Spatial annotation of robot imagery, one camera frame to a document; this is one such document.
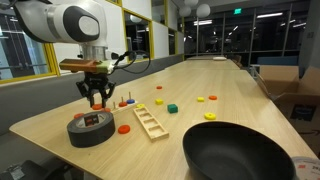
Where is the yellow disc with hole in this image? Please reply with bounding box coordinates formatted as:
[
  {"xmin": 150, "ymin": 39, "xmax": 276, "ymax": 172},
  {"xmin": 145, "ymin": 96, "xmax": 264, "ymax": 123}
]
[{"xmin": 204, "ymin": 112, "xmax": 216, "ymax": 120}]

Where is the cardboard box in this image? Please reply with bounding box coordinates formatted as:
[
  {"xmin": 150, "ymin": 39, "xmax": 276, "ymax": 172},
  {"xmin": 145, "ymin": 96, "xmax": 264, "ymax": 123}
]
[{"xmin": 254, "ymin": 65, "xmax": 320, "ymax": 155}]

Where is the orange disc behind tape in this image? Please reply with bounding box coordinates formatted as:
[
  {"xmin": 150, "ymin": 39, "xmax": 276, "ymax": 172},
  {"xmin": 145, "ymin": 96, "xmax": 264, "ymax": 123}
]
[{"xmin": 74, "ymin": 113, "xmax": 84, "ymax": 118}]

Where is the orange disc beside base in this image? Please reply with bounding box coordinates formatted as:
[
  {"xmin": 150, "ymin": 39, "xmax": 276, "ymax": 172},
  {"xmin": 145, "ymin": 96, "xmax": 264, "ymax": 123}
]
[{"xmin": 103, "ymin": 108, "xmax": 111, "ymax": 112}]

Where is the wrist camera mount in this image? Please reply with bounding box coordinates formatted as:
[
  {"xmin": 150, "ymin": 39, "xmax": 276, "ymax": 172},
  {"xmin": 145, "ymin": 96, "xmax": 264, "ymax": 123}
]
[{"xmin": 59, "ymin": 59, "xmax": 114, "ymax": 74}]

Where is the black bowl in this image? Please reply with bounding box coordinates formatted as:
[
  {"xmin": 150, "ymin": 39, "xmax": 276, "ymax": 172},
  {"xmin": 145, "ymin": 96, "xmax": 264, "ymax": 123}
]
[{"xmin": 182, "ymin": 122, "xmax": 296, "ymax": 180}]

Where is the black cable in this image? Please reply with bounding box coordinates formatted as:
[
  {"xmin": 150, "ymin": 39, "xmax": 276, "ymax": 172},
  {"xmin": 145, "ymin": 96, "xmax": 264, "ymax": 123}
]
[{"xmin": 111, "ymin": 50, "xmax": 152, "ymax": 75}]

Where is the black tape roll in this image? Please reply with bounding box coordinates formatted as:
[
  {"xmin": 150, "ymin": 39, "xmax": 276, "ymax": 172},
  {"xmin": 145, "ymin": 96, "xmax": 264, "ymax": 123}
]
[{"xmin": 67, "ymin": 111, "xmax": 115, "ymax": 148}]

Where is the green cube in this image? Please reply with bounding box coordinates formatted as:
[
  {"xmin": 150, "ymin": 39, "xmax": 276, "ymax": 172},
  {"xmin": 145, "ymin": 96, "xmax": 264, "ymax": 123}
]
[{"xmin": 167, "ymin": 104, "xmax": 178, "ymax": 113}]

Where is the orange disc with hole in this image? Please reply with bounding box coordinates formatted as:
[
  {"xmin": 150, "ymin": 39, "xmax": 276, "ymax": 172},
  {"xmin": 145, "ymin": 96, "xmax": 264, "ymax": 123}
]
[{"xmin": 92, "ymin": 104, "xmax": 102, "ymax": 110}]

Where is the orange disc right far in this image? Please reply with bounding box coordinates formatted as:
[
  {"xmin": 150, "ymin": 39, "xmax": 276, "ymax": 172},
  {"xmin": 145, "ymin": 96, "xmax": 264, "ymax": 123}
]
[{"xmin": 208, "ymin": 95, "xmax": 217, "ymax": 100}]

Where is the wooden peg base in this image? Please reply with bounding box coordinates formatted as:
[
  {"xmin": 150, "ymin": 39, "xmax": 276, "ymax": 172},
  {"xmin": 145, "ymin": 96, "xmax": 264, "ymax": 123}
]
[{"xmin": 111, "ymin": 92, "xmax": 138, "ymax": 114}]

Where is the wooden ladder block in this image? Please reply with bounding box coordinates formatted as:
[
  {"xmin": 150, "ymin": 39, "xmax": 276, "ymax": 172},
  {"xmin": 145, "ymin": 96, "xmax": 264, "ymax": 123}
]
[{"xmin": 134, "ymin": 107, "xmax": 169, "ymax": 142}]

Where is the yellow disc by ladder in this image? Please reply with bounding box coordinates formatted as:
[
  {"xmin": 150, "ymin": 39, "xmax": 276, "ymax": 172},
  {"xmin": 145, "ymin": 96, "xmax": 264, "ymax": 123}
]
[{"xmin": 136, "ymin": 104, "xmax": 145, "ymax": 108}]

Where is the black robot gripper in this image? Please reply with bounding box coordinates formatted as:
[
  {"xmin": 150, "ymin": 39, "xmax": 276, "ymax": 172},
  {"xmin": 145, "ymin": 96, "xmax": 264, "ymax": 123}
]
[{"xmin": 76, "ymin": 72, "xmax": 115, "ymax": 108}]

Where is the blue disc on peg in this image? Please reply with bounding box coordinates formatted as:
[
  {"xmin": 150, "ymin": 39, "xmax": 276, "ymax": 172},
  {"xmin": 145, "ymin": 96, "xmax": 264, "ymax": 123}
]
[{"xmin": 126, "ymin": 99, "xmax": 135, "ymax": 104}]

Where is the yellow square block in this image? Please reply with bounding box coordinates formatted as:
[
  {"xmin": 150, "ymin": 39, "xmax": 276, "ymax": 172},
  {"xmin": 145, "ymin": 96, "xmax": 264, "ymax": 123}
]
[{"xmin": 155, "ymin": 99, "xmax": 164, "ymax": 105}]

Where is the orange disc on peg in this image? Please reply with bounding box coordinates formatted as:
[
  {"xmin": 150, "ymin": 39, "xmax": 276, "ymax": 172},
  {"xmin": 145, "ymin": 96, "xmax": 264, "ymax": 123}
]
[{"xmin": 118, "ymin": 102, "xmax": 127, "ymax": 107}]

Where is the grey bench seat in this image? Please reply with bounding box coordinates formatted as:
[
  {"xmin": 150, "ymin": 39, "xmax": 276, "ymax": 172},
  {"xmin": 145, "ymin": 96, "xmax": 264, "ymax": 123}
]
[{"xmin": 0, "ymin": 54, "xmax": 181, "ymax": 168}]

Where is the small yellow block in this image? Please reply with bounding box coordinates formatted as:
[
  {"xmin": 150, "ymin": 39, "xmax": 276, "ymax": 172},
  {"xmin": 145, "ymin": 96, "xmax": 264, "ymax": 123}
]
[{"xmin": 197, "ymin": 97, "xmax": 204, "ymax": 102}]

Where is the orange disc near tape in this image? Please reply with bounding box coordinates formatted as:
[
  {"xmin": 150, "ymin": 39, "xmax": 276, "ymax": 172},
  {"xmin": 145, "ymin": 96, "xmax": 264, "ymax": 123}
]
[{"xmin": 118, "ymin": 125, "xmax": 131, "ymax": 134}]

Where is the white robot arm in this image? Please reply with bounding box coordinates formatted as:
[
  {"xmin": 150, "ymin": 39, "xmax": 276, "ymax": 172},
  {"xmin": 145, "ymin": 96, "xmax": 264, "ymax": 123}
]
[{"xmin": 7, "ymin": 0, "xmax": 115, "ymax": 107}]

